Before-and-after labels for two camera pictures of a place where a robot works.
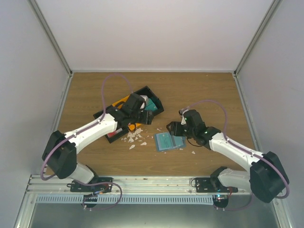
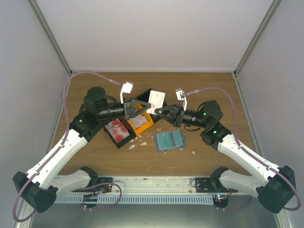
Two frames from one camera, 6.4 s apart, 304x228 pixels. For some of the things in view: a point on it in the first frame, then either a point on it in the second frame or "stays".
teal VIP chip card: [164, 141] stays
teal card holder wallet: [165, 141] stays
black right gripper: [175, 130] -> [176, 115]
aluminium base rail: [130, 185] stays
